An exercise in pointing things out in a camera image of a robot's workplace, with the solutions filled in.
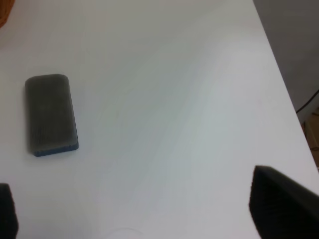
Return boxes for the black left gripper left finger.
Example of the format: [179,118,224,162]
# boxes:
[0,183,18,239]

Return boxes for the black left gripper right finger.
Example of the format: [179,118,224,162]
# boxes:
[249,165,319,239]

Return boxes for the orange woven basket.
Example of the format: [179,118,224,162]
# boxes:
[0,0,15,27]

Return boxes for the cardboard box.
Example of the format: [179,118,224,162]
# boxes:
[302,108,319,169]

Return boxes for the grey whiteboard eraser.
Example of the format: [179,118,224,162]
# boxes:
[24,74,79,157]

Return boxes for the black cable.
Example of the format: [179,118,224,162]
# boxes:
[296,90,319,113]

